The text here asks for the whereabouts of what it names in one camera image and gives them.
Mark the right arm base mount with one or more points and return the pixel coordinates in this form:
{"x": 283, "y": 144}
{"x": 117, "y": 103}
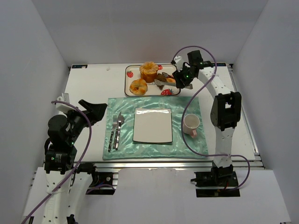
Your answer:
{"x": 218, "y": 182}

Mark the small round bread roll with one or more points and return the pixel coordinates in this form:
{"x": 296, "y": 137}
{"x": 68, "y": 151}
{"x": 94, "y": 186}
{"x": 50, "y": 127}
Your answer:
{"x": 170, "y": 80}

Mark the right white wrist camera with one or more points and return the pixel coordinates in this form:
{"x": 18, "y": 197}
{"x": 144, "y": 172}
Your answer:
{"x": 178, "y": 62}

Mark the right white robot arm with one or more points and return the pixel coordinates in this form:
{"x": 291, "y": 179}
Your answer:
{"x": 226, "y": 108}

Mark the brown chocolate croissant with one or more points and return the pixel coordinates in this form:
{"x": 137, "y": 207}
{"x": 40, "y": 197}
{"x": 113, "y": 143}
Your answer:
{"x": 161, "y": 78}

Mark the round glazed bun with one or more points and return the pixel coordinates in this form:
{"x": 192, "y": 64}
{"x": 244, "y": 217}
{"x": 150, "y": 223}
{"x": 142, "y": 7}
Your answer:
{"x": 138, "y": 87}

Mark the metal serving tongs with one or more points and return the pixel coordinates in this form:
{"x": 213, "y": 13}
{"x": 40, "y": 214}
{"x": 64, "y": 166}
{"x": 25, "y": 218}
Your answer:
{"x": 157, "y": 82}

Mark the silver fork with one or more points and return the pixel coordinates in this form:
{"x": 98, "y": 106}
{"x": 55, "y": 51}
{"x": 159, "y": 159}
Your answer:
{"x": 112, "y": 132}

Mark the silver table knife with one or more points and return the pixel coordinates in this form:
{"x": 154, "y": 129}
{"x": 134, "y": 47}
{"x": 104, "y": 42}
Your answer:
{"x": 120, "y": 121}

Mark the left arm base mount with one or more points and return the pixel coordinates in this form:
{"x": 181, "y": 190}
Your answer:
{"x": 102, "y": 182}

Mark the white square plate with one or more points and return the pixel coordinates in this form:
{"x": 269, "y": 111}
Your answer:
{"x": 153, "y": 126}

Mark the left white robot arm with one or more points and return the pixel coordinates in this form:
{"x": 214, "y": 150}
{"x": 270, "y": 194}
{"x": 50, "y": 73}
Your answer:
{"x": 67, "y": 180}

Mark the pink ceramic mug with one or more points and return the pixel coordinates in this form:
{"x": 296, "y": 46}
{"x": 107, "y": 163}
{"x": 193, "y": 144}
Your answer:
{"x": 190, "y": 124}

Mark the aluminium table frame rail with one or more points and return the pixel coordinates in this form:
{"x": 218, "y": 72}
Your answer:
{"x": 168, "y": 164}

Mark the strawberry pattern tray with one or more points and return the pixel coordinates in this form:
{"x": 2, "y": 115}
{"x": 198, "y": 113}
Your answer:
{"x": 132, "y": 73}

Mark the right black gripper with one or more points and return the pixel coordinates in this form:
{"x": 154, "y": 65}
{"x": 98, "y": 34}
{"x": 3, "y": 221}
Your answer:
{"x": 181, "y": 80}

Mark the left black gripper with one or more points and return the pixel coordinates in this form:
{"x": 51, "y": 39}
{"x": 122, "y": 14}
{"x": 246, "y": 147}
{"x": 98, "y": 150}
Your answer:
{"x": 86, "y": 114}

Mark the tall orange muffin bread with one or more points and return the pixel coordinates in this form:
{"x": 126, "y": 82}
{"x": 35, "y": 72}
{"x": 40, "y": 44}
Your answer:
{"x": 148, "y": 71}

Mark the green satin placemat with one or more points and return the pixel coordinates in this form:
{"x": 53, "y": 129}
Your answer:
{"x": 182, "y": 147}

